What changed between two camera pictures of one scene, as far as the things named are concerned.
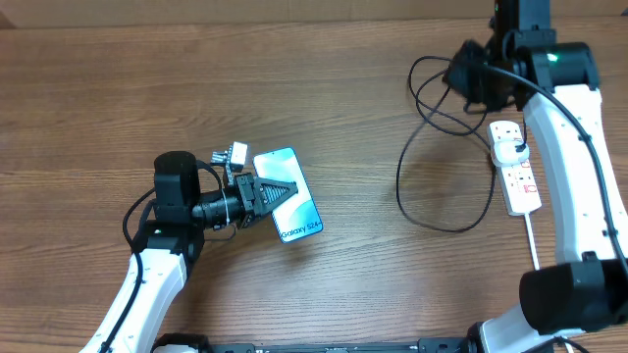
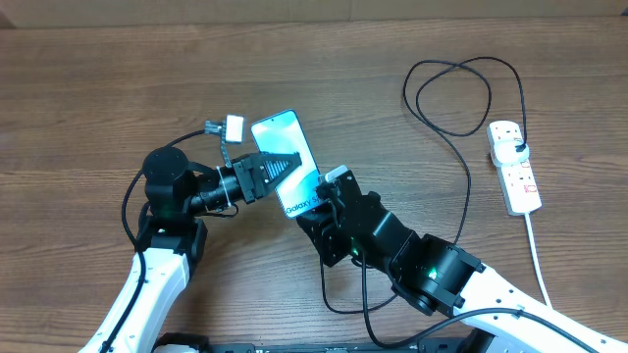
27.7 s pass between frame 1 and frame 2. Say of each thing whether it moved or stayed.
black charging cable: moved
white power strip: stayed
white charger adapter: stayed
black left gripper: moved
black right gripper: moved
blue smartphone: moved
